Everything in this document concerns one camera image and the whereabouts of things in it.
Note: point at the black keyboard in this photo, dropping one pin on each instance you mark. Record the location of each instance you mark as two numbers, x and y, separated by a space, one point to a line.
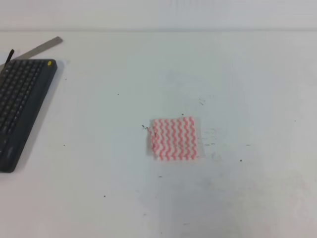
24 84

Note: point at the black cable tie end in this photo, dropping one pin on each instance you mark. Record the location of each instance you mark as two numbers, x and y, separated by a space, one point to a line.
9 56

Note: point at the pink white wavy towel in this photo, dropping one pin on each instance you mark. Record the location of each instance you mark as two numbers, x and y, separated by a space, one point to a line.
177 139

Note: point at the metal ruler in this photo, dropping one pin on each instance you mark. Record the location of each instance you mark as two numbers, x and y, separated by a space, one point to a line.
37 50

